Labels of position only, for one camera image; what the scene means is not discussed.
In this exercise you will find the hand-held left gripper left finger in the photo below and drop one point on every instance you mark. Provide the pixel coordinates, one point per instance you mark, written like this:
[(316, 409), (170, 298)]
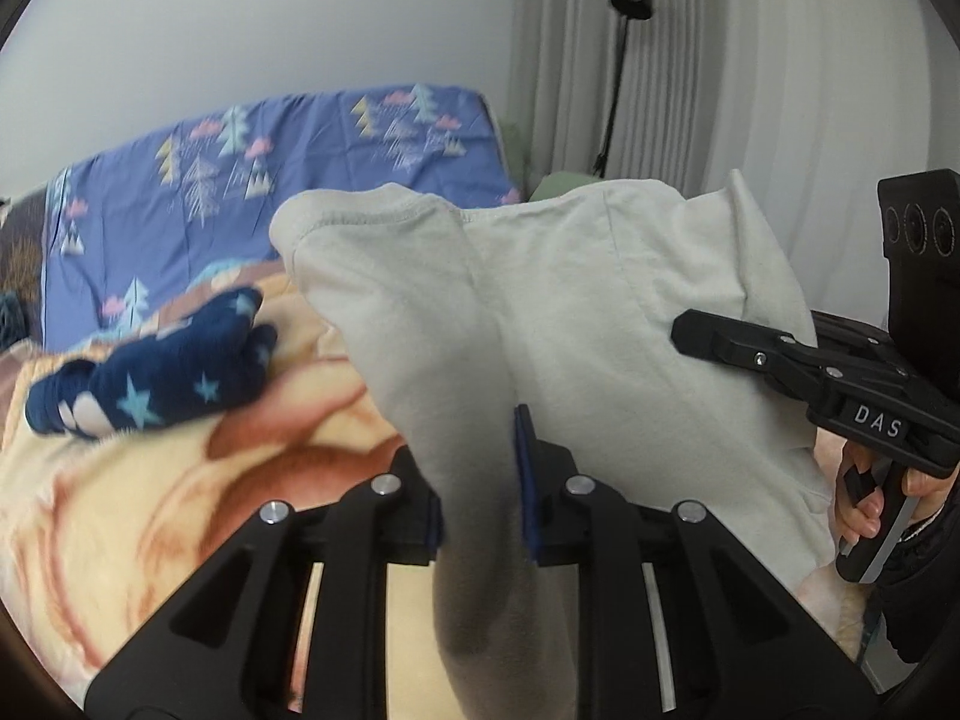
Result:
[(416, 525)]

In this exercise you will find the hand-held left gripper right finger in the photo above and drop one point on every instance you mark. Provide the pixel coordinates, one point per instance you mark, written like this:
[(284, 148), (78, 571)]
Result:
[(526, 480)]

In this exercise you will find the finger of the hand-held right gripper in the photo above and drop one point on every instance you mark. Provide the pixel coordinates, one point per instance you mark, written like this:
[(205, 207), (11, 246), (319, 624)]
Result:
[(735, 345)]

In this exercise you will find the beige t-shirt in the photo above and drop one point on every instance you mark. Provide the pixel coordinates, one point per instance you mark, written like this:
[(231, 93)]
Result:
[(570, 300)]

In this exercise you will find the person's right forearm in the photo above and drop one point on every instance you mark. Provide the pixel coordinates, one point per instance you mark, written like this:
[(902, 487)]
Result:
[(922, 592)]

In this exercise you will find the person's right hand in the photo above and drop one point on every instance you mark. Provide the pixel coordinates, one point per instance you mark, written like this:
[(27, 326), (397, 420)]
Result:
[(855, 517)]

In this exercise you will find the green pillow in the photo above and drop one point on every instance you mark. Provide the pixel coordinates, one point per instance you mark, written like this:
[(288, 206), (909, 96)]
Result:
[(559, 184)]

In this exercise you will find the white curtain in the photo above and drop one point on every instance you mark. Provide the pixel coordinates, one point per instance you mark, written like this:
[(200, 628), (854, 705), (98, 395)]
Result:
[(750, 52)]

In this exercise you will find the orange and yellow fleece blanket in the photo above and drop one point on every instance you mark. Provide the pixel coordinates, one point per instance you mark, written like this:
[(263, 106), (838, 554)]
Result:
[(112, 502)]

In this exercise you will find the navy star-print plush garment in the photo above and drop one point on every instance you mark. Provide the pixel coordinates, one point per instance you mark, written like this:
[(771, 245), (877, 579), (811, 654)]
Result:
[(150, 375)]

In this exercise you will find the blue tree-print pillow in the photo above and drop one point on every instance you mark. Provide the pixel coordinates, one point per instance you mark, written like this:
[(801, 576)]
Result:
[(300, 157)]

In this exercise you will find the grey-blue fuzzy cloth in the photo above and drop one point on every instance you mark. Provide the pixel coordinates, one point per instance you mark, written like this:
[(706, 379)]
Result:
[(11, 322)]

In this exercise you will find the dark gold-tree print cloth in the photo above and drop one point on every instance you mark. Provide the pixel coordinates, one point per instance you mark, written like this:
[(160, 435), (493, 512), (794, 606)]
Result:
[(22, 240)]

